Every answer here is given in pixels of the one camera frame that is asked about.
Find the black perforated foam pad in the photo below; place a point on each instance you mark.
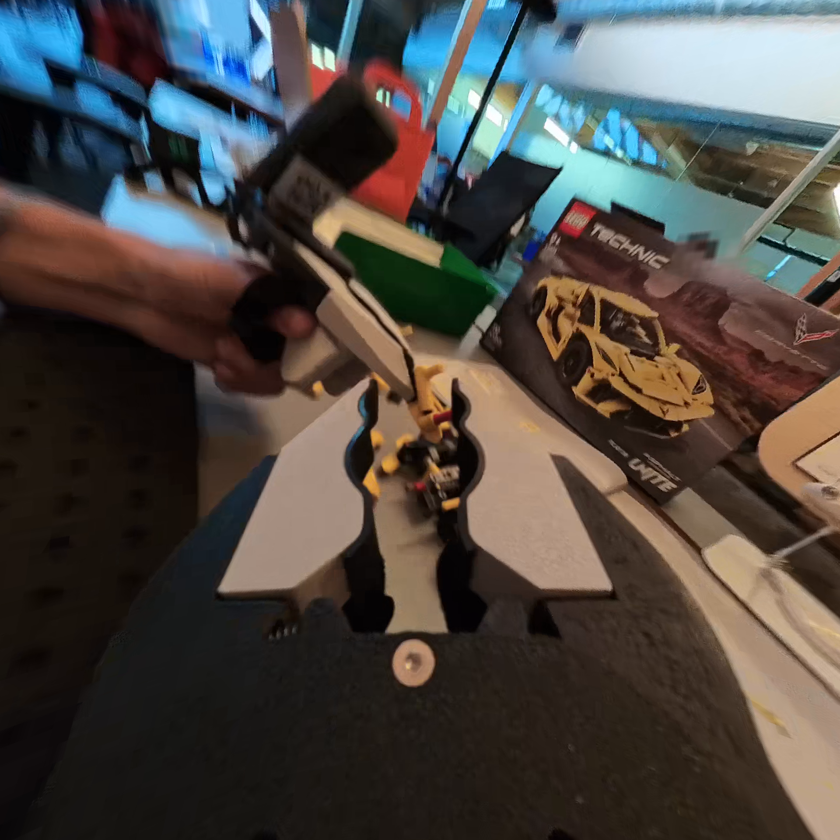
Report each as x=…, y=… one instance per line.
x=65, y=459

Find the green storage bin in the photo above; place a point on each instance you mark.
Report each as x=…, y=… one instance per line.
x=407, y=289

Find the partly built yellow toy car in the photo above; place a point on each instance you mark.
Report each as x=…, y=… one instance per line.
x=430, y=472

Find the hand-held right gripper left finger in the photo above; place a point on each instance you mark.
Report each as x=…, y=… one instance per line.
x=295, y=525

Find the orange felt tote bag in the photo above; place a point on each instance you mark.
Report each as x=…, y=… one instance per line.
x=400, y=144

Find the printed instruction sheet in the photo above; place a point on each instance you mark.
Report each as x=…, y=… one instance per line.
x=827, y=459

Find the black pole stand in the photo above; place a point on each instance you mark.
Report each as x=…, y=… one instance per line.
x=485, y=92

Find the small yellow curved panel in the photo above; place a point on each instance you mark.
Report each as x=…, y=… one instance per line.
x=426, y=400

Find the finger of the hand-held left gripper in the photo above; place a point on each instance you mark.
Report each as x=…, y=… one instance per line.
x=367, y=341

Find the toy car set box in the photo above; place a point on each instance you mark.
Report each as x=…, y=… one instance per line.
x=623, y=341

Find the white paper sheets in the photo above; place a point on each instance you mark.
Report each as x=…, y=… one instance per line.
x=374, y=229

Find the black office chair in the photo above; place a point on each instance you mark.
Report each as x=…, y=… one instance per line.
x=499, y=203

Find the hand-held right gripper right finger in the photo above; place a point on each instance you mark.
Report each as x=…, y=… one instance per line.
x=538, y=525

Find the open instruction booklet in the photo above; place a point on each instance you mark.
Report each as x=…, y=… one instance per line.
x=564, y=446

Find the person's left hand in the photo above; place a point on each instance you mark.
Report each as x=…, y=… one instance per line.
x=197, y=315

